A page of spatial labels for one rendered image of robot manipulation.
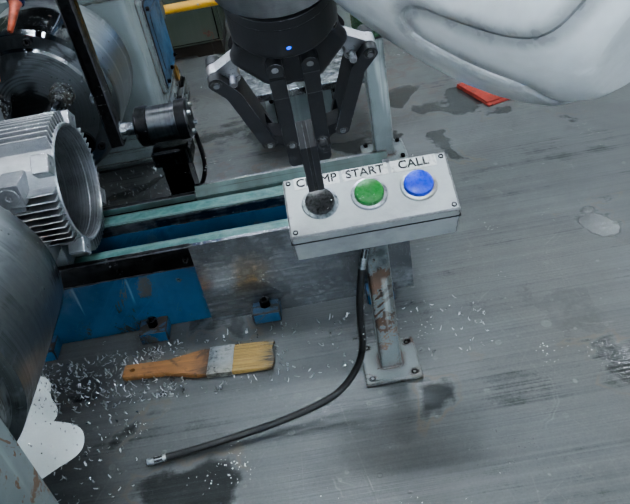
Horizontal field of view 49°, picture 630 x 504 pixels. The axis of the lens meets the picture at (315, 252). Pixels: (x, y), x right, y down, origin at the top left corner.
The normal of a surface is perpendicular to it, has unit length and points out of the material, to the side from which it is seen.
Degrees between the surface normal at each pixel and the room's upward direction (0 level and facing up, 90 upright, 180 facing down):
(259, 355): 2
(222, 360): 0
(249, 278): 90
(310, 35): 113
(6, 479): 89
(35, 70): 90
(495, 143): 0
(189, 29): 90
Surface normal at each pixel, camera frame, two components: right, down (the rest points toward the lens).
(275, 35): -0.02, 0.89
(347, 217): -0.11, -0.45
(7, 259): 0.83, -0.48
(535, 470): -0.16, -0.79
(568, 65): -0.23, 0.86
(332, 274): 0.08, 0.59
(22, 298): 0.95, -0.30
